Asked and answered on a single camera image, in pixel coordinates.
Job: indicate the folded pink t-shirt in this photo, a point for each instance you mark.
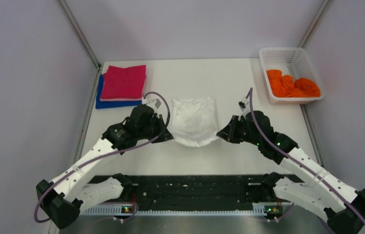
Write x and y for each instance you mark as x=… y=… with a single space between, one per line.
x=119 y=99

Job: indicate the orange crumpled t-shirt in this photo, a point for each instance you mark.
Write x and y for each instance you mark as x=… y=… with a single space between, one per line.
x=285 y=86

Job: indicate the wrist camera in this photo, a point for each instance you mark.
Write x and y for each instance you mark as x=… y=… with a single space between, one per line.
x=154 y=103
x=244 y=105

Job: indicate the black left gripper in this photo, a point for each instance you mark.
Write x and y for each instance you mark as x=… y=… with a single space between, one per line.
x=165 y=135

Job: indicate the white printed t-shirt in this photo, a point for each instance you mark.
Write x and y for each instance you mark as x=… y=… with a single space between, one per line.
x=194 y=121

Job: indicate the folded blue t-shirt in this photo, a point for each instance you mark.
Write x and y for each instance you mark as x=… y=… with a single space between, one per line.
x=111 y=104

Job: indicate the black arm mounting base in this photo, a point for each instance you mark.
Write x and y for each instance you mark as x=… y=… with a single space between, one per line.
x=197 y=192

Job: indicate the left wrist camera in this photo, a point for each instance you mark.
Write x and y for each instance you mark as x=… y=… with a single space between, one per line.
x=154 y=103

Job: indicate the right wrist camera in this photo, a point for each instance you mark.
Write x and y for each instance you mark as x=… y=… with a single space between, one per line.
x=244 y=105

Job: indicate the folded magenta t-shirt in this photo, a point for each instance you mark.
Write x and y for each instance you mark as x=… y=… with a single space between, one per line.
x=126 y=82

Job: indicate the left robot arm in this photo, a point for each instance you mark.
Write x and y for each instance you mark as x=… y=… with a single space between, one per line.
x=68 y=195

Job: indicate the white plastic basket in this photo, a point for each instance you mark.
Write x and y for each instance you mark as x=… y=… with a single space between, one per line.
x=293 y=62

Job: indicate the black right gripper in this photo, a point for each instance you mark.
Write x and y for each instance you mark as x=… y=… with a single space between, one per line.
x=228 y=133

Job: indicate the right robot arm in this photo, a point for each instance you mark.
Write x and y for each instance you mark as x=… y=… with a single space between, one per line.
x=339 y=205

